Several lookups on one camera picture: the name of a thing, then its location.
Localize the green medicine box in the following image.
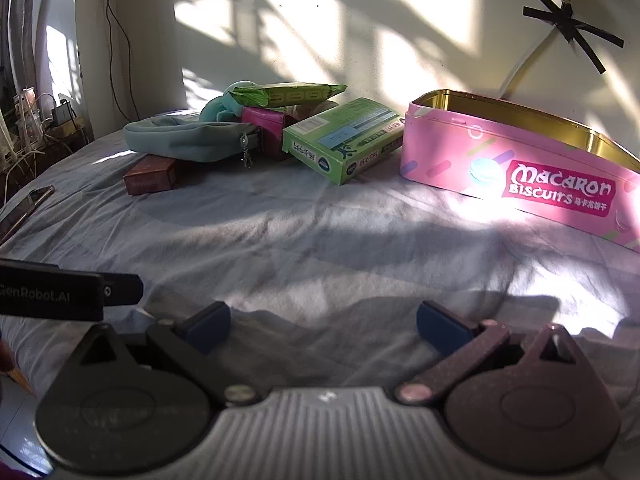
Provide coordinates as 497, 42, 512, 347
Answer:
282, 97, 405, 186

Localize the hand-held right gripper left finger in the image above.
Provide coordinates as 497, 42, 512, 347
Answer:
67, 301, 262, 409

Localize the bundle of white cables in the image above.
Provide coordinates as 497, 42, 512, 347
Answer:
0, 87, 57, 202

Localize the grey curtain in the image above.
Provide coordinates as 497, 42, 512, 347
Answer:
0, 0, 76, 111

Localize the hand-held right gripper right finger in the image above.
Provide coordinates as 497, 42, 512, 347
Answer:
392, 300, 584, 405

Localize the grey-blue zipper pouch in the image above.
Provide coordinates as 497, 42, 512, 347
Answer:
123, 116, 261, 169

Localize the black tape cross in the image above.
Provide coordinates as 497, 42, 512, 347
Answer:
522, 0, 626, 75

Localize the magenta box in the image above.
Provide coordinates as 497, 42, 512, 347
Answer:
241, 106, 301, 161

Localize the smartphone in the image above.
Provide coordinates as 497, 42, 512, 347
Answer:
0, 185, 55, 244

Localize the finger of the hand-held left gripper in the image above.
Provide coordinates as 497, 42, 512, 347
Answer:
102, 274, 145, 307

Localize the yellow box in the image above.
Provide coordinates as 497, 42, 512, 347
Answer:
46, 119, 89, 142

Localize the black wall cable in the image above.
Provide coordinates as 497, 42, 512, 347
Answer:
95, 0, 142, 122

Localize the teal plush toy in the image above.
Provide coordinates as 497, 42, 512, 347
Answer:
200, 81, 262, 124

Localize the white cable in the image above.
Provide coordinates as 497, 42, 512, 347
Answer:
500, 25, 559, 100

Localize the green wet wipes pack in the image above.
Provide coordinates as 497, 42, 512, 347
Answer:
232, 82, 347, 109

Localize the pink biscuit tin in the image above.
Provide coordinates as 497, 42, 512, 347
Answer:
399, 88, 640, 253

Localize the small brown box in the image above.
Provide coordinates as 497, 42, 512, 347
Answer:
123, 155, 179, 196

